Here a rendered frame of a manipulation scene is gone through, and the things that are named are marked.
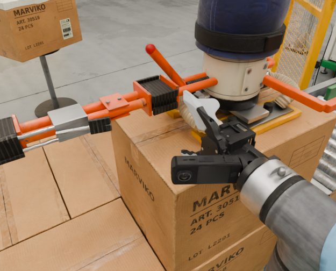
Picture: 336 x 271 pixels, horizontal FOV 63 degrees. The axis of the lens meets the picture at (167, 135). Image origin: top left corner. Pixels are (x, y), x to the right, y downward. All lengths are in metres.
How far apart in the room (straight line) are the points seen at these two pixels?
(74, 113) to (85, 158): 0.74
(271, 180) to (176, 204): 0.27
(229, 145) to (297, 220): 0.16
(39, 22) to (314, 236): 2.23
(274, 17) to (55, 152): 1.10
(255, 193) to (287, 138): 0.41
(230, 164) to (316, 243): 0.16
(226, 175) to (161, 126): 0.37
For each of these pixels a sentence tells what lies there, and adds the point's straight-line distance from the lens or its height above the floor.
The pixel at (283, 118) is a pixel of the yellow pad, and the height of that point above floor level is 0.96.
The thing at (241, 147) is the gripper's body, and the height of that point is 1.09.
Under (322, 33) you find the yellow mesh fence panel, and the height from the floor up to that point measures 0.91.
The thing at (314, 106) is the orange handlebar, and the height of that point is 1.07.
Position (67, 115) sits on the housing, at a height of 1.09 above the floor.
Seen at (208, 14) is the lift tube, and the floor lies 1.24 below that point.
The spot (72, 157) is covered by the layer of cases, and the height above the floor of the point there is 0.54.
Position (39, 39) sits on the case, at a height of 0.74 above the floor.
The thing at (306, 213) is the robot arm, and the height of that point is 1.11.
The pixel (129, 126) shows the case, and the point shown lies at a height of 0.94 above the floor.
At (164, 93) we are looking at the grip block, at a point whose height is 1.10.
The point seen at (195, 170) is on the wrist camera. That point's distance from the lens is 0.44.
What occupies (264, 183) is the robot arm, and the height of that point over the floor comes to 1.11.
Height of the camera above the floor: 1.40
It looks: 37 degrees down
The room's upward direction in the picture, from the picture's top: straight up
